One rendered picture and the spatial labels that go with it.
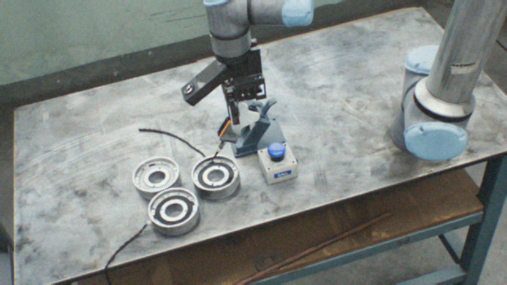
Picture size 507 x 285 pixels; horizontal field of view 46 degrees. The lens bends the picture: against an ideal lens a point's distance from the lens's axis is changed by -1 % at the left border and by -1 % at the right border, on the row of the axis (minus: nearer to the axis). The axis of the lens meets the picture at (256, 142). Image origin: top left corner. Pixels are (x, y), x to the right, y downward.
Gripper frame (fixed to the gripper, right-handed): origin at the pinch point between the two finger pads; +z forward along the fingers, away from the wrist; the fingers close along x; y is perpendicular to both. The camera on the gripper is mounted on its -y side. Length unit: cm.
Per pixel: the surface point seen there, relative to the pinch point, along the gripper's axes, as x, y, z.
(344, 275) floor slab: 13, 31, 93
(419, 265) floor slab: 9, 57, 93
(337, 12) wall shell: 161, 81, 87
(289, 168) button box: -7.1, 9.9, 9.4
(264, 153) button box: -1.9, 5.6, 8.6
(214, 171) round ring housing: -1.4, -6.0, 10.8
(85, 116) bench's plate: 30.4, -34.4, 12.9
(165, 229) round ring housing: -14.9, -18.8, 9.9
